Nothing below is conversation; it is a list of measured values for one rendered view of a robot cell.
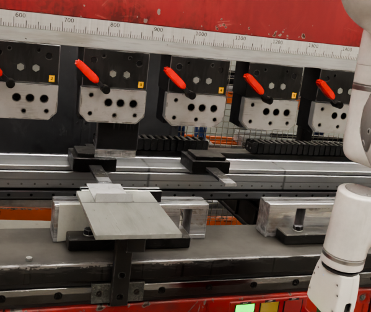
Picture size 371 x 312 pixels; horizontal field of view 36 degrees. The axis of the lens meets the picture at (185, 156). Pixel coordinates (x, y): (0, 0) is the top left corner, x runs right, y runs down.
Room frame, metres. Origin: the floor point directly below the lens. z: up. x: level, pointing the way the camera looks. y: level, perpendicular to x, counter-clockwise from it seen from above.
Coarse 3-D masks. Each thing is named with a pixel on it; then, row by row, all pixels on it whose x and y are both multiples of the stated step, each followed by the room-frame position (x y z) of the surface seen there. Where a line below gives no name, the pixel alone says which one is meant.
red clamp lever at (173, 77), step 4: (164, 68) 1.29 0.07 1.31; (168, 68) 1.29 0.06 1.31; (164, 72) 1.30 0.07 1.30; (168, 72) 1.28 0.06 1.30; (172, 72) 1.29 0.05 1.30; (168, 76) 1.29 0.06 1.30; (172, 76) 1.29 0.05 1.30; (176, 76) 1.29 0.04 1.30; (172, 80) 1.29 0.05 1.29; (176, 80) 1.29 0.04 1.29; (180, 80) 1.29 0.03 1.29; (176, 84) 1.29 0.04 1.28; (180, 84) 1.29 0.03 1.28; (184, 84) 1.30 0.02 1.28; (180, 88) 1.30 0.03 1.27; (184, 88) 1.30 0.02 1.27; (188, 92) 1.31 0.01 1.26; (192, 92) 1.30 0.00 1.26; (188, 96) 1.30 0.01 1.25; (192, 96) 1.30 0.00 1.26
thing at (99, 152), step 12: (96, 132) 1.31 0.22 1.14; (108, 132) 1.31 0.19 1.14; (120, 132) 1.32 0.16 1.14; (132, 132) 1.33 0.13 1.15; (96, 144) 1.30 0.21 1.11; (108, 144) 1.31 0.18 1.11; (120, 144) 1.32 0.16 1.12; (132, 144) 1.33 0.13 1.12; (96, 156) 1.31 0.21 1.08; (108, 156) 1.32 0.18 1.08; (120, 156) 1.33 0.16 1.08; (132, 156) 1.34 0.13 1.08
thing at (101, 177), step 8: (72, 152) 1.53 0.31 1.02; (80, 152) 1.50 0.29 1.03; (88, 152) 1.51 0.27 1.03; (72, 160) 1.48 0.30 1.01; (80, 160) 1.48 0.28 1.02; (88, 160) 1.49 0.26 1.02; (96, 160) 1.50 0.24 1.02; (104, 160) 1.51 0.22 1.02; (112, 160) 1.51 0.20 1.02; (72, 168) 1.48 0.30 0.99; (80, 168) 1.48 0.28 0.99; (88, 168) 1.49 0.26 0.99; (96, 168) 1.47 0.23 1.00; (104, 168) 1.51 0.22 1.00; (112, 168) 1.51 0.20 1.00; (96, 176) 1.39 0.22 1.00; (104, 176) 1.40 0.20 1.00
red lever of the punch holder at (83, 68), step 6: (78, 60) 1.22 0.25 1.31; (78, 66) 1.22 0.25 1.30; (84, 66) 1.22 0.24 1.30; (84, 72) 1.22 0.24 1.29; (90, 72) 1.22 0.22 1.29; (90, 78) 1.22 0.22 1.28; (96, 78) 1.23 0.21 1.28; (102, 84) 1.24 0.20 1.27; (102, 90) 1.23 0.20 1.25; (108, 90) 1.23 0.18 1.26
